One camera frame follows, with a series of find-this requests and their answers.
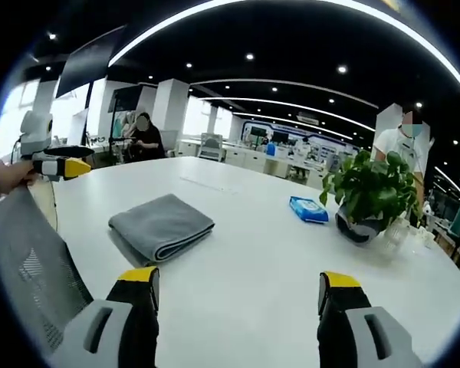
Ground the grey towel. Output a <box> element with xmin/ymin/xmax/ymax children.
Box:
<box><xmin>107</xmin><ymin>192</ymin><xmax>216</xmax><ymax>266</ymax></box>

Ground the person's left hand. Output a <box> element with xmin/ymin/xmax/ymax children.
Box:
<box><xmin>0</xmin><ymin>159</ymin><xmax>40</xmax><ymax>196</ymax></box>

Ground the black tripod stand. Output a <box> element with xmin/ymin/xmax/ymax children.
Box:
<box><xmin>109</xmin><ymin>87</ymin><xmax>126</xmax><ymax>155</ymax></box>

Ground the black hanging screen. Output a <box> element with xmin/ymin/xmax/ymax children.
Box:
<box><xmin>55</xmin><ymin>34</ymin><xmax>114</xmax><ymax>99</ymax></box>

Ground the grey mesh office chair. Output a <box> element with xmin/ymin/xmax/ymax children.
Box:
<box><xmin>0</xmin><ymin>182</ymin><xmax>96</xmax><ymax>356</ymax></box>

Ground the clear glass bottle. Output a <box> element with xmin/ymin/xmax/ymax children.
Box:
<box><xmin>382</xmin><ymin>217</ymin><xmax>412</xmax><ymax>255</ymax></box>

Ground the blue wet wipes packet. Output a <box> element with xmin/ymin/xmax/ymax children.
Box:
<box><xmin>288</xmin><ymin>195</ymin><xmax>330</xmax><ymax>225</ymax></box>

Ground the green potted plant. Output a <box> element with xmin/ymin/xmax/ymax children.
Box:
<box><xmin>319</xmin><ymin>148</ymin><xmax>422</xmax><ymax>245</ymax></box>

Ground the thin black cable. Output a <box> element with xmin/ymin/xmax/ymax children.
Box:
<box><xmin>50</xmin><ymin>179</ymin><xmax>60</xmax><ymax>233</ymax></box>

